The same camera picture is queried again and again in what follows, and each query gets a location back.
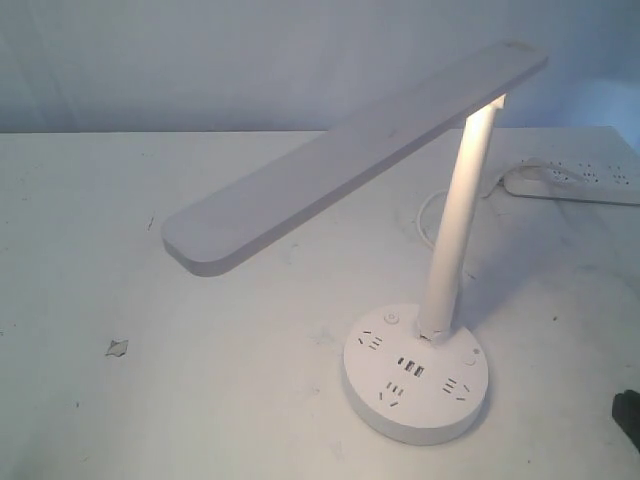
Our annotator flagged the white plug with cord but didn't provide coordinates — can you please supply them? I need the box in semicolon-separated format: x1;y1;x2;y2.
480;157;601;203

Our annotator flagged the white power strip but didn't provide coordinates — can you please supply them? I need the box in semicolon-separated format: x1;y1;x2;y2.
502;158;639;206

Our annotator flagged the white desk lamp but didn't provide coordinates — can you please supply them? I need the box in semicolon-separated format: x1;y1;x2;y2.
161;40;548;446

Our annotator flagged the small torn paper scrap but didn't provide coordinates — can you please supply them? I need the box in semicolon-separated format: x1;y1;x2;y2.
105;339;129;358

